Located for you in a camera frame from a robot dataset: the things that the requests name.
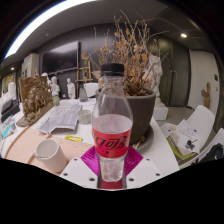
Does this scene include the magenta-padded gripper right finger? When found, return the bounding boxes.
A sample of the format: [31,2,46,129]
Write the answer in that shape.
[122,146,164,190]

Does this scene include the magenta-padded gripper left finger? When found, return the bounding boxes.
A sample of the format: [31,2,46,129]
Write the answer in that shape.
[59,145,101,190]

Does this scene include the clear red-labelled drink bottle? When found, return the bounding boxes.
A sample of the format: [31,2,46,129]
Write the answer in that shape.
[91,62,134,183]

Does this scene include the white ceramic mug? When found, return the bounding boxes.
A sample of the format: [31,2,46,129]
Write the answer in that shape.
[33,138,69,174]

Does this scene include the grey plant saucer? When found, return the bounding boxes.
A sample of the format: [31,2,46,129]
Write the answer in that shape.
[131,124,155,153]

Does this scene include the yellow flat packet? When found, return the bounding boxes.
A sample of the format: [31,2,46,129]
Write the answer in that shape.
[64,134,84,144]

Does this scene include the loose papers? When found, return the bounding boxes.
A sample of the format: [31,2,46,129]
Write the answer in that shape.
[159,119,201,158]

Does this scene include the small white tape roll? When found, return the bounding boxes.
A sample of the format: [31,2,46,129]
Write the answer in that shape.
[77,109,93,125]

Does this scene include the folded newspaper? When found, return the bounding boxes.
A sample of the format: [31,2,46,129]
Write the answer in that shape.
[35,103,83,135]

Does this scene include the dried plant in grey pot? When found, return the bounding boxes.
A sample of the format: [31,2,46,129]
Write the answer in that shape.
[81,9,169,145]

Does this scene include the beige table mat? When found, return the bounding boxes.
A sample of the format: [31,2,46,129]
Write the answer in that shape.
[4,125,94,176]

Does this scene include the white plinth block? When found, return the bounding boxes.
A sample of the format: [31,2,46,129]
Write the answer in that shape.
[152,101,169,122]

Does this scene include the clear spray bottle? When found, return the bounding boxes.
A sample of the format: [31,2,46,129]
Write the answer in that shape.
[78,87,89,103]

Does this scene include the white plastic chair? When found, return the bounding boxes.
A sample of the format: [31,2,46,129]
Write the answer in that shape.
[196,128,224,164]
[179,104,216,141]
[83,82,100,98]

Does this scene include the colourful books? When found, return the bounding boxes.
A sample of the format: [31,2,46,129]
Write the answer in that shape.
[0,116,18,141]

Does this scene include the white plaster figurine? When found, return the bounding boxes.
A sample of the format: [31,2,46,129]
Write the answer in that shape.
[49,75,61,98]
[65,77,77,100]

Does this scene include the black box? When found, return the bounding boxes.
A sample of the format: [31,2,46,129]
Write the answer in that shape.
[0,98,22,124]

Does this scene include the wooden easel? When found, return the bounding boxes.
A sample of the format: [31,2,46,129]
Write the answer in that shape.
[75,59,94,90]

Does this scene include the wooden figure statue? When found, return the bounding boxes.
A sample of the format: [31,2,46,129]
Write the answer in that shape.
[200,82,212,110]

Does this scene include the tall white plaster statue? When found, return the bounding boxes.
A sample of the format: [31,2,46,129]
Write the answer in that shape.
[146,53,164,104]

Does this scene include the white cabinet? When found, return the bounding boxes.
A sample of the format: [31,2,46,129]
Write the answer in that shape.
[20,53,41,79]

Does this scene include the black wall screen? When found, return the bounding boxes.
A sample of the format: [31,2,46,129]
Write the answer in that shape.
[40,40,81,76]

